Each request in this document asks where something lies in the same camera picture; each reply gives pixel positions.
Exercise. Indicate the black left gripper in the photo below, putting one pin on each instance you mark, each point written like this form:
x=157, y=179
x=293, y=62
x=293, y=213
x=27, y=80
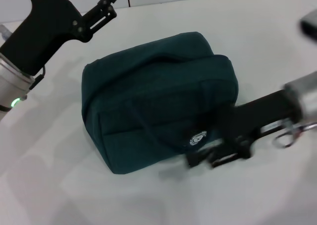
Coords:
x=42, y=34

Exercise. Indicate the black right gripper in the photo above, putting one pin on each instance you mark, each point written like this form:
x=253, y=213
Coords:
x=260, y=113

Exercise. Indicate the teal fabric tote bag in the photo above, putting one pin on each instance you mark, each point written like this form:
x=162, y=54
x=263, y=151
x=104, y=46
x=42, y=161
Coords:
x=153, y=106

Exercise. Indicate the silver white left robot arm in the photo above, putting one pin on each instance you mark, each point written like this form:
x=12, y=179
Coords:
x=12, y=86

